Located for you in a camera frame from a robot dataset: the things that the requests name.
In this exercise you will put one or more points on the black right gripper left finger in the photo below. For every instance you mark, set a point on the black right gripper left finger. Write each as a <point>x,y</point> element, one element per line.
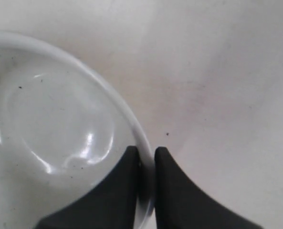
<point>110,205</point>

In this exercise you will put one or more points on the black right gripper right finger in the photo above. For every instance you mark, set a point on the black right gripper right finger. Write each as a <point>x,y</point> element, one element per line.
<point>181,204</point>

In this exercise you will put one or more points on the white ceramic bowl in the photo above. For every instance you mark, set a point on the white ceramic bowl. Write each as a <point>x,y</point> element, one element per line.
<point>63,129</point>

